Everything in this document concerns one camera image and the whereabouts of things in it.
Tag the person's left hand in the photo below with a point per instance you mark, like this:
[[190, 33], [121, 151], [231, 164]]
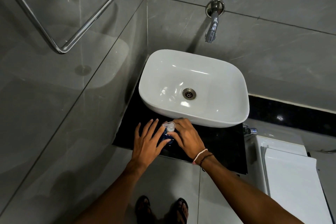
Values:
[[144, 147]]

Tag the person's right hand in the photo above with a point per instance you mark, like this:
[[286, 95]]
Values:
[[189, 139]]

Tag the person's left thumb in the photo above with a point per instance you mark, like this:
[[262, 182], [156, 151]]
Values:
[[164, 144]]

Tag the person's left middle finger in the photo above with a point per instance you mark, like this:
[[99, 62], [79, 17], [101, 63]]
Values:
[[154, 127]]

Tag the person's right thumb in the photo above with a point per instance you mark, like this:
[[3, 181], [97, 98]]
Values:
[[173, 137]]

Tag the person's left little finger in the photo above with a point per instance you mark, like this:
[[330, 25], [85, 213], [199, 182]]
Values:
[[137, 130]]

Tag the blue soap pump bottle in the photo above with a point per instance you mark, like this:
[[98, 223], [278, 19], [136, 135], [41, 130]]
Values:
[[168, 133]]

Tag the person's left forearm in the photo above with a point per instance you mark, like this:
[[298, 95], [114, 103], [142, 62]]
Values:
[[112, 195]]

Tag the person's right forearm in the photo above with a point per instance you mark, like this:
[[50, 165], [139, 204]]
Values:
[[244, 195]]

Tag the metal sink drain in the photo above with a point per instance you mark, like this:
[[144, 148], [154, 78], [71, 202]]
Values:
[[189, 94]]

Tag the black sandal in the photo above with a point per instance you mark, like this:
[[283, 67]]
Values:
[[181, 210], [143, 209]]

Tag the white ceramic sink basin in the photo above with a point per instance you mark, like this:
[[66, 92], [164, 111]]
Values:
[[210, 74]]

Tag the chrome angle valve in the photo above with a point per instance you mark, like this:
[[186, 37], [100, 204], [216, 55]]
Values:
[[250, 130]]

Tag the white toilet cistern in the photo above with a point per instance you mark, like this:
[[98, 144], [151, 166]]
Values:
[[278, 143]]

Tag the chrome towel rail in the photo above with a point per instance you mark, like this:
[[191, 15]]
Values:
[[78, 32]]

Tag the chrome wall faucet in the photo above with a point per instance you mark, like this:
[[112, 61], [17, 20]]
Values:
[[214, 21]]

